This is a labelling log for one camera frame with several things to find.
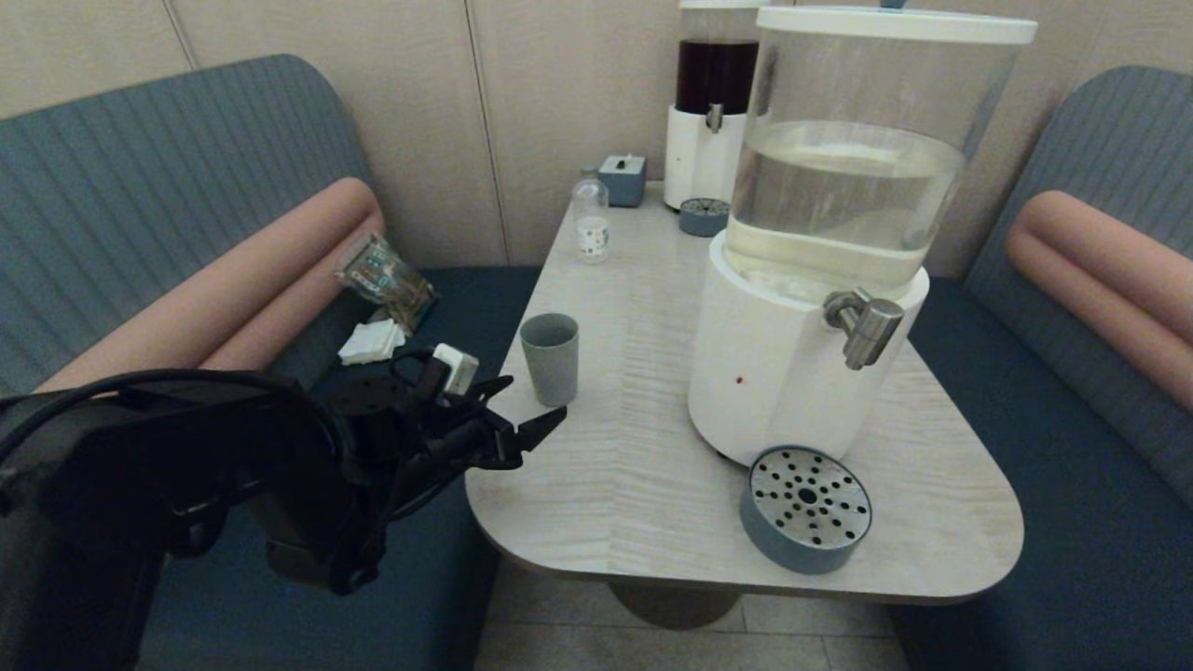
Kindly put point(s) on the bronze table pedestal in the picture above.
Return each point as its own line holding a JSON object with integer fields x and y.
{"x": 676, "y": 606}

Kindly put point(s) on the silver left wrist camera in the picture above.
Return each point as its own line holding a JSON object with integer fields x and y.
{"x": 457, "y": 368}

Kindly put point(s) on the blue upholstered booth sofa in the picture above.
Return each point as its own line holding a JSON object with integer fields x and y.
{"x": 186, "y": 140}
{"x": 1072, "y": 522}

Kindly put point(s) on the grey-blue plastic cup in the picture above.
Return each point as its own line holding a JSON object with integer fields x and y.
{"x": 550, "y": 363}

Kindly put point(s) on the clear water dispenser white base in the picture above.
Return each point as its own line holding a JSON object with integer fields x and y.
{"x": 792, "y": 354}

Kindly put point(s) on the shiny printed snack packet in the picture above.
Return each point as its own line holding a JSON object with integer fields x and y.
{"x": 385, "y": 278}

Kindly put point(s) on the pink cylindrical bolster cushion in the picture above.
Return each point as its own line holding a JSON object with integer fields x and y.
{"x": 205, "y": 317}
{"x": 1100, "y": 268}

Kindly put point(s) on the blue round drip tray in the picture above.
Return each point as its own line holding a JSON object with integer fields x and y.
{"x": 704, "y": 219}
{"x": 806, "y": 513}

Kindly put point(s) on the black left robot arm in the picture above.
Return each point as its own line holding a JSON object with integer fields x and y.
{"x": 186, "y": 466}

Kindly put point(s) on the clear plastic bottle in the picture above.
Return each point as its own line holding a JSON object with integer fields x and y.
{"x": 592, "y": 222}

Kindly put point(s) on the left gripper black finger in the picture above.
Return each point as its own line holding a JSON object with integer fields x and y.
{"x": 489, "y": 387}
{"x": 541, "y": 427}

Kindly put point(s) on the dark beverage dispenser white base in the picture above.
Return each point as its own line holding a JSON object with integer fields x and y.
{"x": 708, "y": 84}

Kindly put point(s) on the white paper napkin stack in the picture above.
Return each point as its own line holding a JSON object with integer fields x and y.
{"x": 371, "y": 343}

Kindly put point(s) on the small blue tissue box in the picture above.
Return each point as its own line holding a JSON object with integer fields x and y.
{"x": 623, "y": 182}

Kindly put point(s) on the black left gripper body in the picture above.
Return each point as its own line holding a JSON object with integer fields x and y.
{"x": 471, "y": 436}

